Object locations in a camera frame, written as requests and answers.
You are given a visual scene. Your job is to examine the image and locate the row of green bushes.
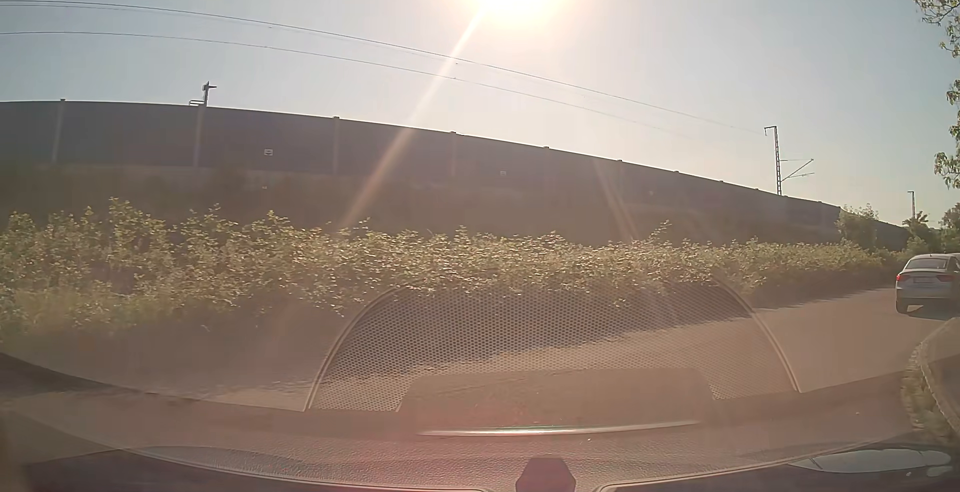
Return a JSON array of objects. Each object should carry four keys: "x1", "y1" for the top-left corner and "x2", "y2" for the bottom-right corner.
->
[{"x1": 0, "y1": 199, "x2": 901, "y2": 336}]

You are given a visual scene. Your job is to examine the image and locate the long dark noise barrier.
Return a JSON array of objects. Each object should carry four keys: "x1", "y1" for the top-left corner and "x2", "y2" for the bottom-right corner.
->
[{"x1": 0, "y1": 99, "x2": 910, "y2": 252}]

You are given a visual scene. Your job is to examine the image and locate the lattice catenary mast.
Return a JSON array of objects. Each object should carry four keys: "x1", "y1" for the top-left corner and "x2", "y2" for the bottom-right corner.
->
[{"x1": 763, "y1": 125, "x2": 816, "y2": 197}]

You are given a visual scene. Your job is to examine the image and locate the grey asphalt road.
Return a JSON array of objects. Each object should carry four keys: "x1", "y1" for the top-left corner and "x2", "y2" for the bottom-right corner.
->
[{"x1": 202, "y1": 285, "x2": 960, "y2": 412}]

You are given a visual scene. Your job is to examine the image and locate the silver car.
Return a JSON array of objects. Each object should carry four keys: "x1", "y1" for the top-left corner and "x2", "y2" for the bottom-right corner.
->
[{"x1": 894, "y1": 252, "x2": 960, "y2": 315}]

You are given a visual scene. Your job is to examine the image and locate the group of trees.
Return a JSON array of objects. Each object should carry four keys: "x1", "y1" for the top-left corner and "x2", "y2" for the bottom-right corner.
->
[{"x1": 836, "y1": 203, "x2": 960, "y2": 257}]

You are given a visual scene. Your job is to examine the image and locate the grass verge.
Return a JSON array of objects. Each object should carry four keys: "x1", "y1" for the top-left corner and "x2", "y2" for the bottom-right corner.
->
[{"x1": 900, "y1": 338, "x2": 960, "y2": 444}]

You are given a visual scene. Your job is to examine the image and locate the leafy tree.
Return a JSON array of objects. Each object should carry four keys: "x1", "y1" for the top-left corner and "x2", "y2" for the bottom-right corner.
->
[{"x1": 912, "y1": 0, "x2": 960, "y2": 192}]

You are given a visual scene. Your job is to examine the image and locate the overhead wires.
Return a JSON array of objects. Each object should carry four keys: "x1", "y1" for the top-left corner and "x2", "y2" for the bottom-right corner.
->
[{"x1": 0, "y1": 0, "x2": 766, "y2": 150}]

